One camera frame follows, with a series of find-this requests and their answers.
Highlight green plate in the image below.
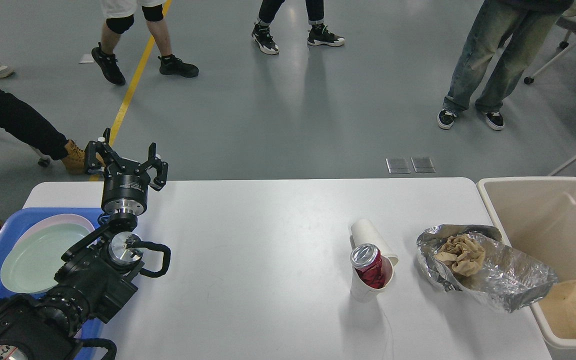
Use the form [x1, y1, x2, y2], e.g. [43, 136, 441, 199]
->
[0, 223, 90, 294]

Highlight beige plastic bin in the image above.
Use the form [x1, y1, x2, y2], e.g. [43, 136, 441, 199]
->
[477, 177, 576, 360]

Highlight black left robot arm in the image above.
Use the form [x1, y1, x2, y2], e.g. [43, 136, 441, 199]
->
[0, 129, 171, 360]

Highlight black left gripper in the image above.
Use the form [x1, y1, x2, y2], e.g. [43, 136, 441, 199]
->
[84, 128, 169, 216]

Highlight crushed red soda can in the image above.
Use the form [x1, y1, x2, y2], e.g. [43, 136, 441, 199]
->
[350, 243, 386, 289]

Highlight seated person tan boots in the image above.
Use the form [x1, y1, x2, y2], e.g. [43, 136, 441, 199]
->
[0, 89, 87, 230]

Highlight white paper cup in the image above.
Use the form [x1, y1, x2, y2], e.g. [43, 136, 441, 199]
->
[350, 218, 399, 267]
[350, 255, 394, 303]

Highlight person in black trousers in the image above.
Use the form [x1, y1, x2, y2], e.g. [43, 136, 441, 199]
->
[251, 0, 346, 56]

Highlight brown paper bag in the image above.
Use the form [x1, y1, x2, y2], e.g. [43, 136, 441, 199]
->
[538, 280, 576, 339]

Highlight clear plastic wrapper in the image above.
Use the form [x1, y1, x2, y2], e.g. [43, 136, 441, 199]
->
[416, 224, 559, 313]

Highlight white paper scrap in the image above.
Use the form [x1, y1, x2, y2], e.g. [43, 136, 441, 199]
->
[78, 54, 95, 64]

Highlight pink plate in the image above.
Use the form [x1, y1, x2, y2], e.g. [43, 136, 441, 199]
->
[19, 213, 95, 240]

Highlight metal floor socket plate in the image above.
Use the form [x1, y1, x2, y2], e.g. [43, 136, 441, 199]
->
[385, 156, 436, 174]

